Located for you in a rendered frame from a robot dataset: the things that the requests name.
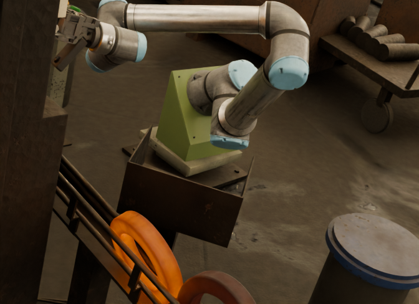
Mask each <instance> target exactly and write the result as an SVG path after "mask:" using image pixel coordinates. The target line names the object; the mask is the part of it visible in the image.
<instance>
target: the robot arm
mask: <svg viewBox="0 0 419 304"><path fill-rule="evenodd" d="M140 32H190V33H221V34H260V35H262V36H263V37H264V38H265V39H271V52H270V54H269V56H268V57H267V59H266V60H265V61H264V63H263V64H262V66H261V67H260V68H259V69H257V68H256V67H255V66H254V65H253V64H252V63H250V62H249V61H247V60H237V61H233V62H231V63H229V64H227V65H224V66H222V67H220V68H217V69H215V70H212V71H210V70H200V71H198V72H195V73H194V74H192V75H191V77H190V78H189V79H188V83H187V86H186V92H187V96H188V99H189V102H190V104H191V106H192V107H193V108H194V109H195V110H196V111H197V112H198V113H200V114H201V115H204V116H211V129H210V143H211V144H212V145H214V146H216V147H219V148H224V149H229V150H241V149H245V148H247V147H248V144H249V134H250V132H252V130H253V129H254V127H255V126H256V123H257V118H258V117H259V116H260V115H261V114H262V113H263V112H264V111H265V110H266V109H267V108H268V107H269V106H270V105H271V104H272V103H273V102H274V101H275V100H276V99H277V98H279V97H280V96H281V95H282V94H283V93H284V92H285V91H286V90H294V88H299V87H301V86H303V85H304V84H305V83H306V81H307V77H308V74H309V40H310V33H309V28H308V26H307V24H306V22H305V21H304V20H303V18H302V17H301V16H300V15H299V14H298V13H297V12H296V11H295V10H293V9H292V8H291V7H289V6H287V5H285V4H283V3H280V2H276V1H266V2H265V3H264V4H263V5H262V6H205V5H161V4H128V3H127V2H126V0H101V1H100V4H99V8H98V10H97V18H94V17H90V16H86V15H83V14H79V13H76V12H74V11H70V10H67V11H66V16H65V17H58V18H57V26H56V31H55V39H56V40H59V41H62V42H65V43H67V45H66V46H65V47H64V48H63V49H62V50H61V51H60V52H59V53H58V54H57V55H56V56H55V57H54V59H53V60H52V61H51V64H52V65H53V66H54V67H55V68H56V69H57V70H58V71H60V72H62V71H63V70H64V69H65V68H66V67H67V66H68V65H69V64H70V63H71V61H72V60H73V59H74V58H75V57H76V56H77V54H78V53H79V52H80V51H81V50H82V49H83V48H84V47H85V46H86V47H88V50H87V52H86V55H85V59H86V61H87V64H88V66H89V67H90V68H91V69H92V70H94V71H95V72H98V73H104V72H108V71H110V70H112V69H113V68H115V67H117V66H119V65H121V64H123V63H125V62H127V61H132V62H140V61H141V60H142V59H143V58H144V56H145V54H146V51H147V39H146V37H145V35H144V34H142V33H140Z"/></svg>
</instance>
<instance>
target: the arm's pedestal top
mask: <svg viewBox="0 0 419 304"><path fill-rule="evenodd" d="M157 129H158V127H157V126H156V127H153V128H152V132H151V135H150V139H149V143H148V145H149V146H150V147H151V148H153V149H154V150H155V151H156V152H158V153H159V154H160V155H162V156H163V157H164V158H166V159H167V160H168V161H169V162H171V163H172V164H174V165H175V166H176V167H177V168H179V169H180V170H182V171H183V172H184V173H185V174H187V175H188V176H191V175H193V174H197V173H200V172H203V171H207V170H209V169H213V168H217V167H219V166H222V165H225V164H229V163H232V162H235V161H239V160H240V159H241V156H242V152H241V151H240V150H236V151H231V152H228V153H223V154H217V155H214V156H209V157H205V158H200V159H195V160H192V161H187V162H184V161H183V160H182V159H181V158H180V157H179V156H177V155H176V154H175V153H174V152H172V150H171V149H169V148H168V147H167V146H165V145H164V144H163V143H162V142H161V141H160V140H158V139H157V138H156V134H157ZM147 130H148V129H144V130H140V134H139V138H140V139H141V140H142V138H143V136H144V135H145V133H146V132H147Z"/></svg>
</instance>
